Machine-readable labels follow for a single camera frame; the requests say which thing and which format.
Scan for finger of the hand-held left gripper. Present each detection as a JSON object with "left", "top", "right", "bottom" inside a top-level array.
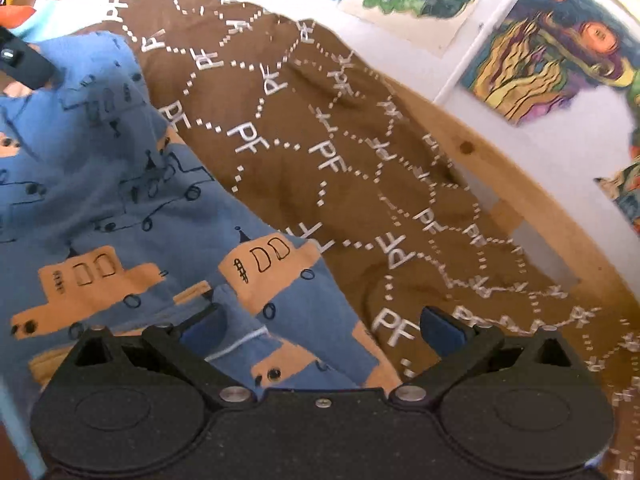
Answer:
[{"left": 0, "top": 25, "right": 56, "bottom": 89}]

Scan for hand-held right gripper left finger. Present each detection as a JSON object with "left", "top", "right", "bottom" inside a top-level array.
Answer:
[{"left": 65, "top": 304, "right": 258, "bottom": 408}]

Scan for brown pillow with colour patches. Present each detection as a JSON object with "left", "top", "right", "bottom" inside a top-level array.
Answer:
[{"left": 0, "top": 0, "right": 113, "bottom": 43}]

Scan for wooden bed frame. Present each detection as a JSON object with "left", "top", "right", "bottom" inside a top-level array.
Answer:
[{"left": 350, "top": 50, "right": 640, "bottom": 361}]

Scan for brown blanket with white print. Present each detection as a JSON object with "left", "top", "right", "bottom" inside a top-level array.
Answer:
[{"left": 100, "top": 0, "right": 640, "bottom": 480}]

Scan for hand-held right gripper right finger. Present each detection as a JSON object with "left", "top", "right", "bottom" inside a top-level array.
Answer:
[{"left": 389, "top": 306, "right": 586, "bottom": 406}]

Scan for blue pants with orange print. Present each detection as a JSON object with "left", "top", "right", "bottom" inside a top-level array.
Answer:
[{"left": 0, "top": 30, "right": 401, "bottom": 396}]

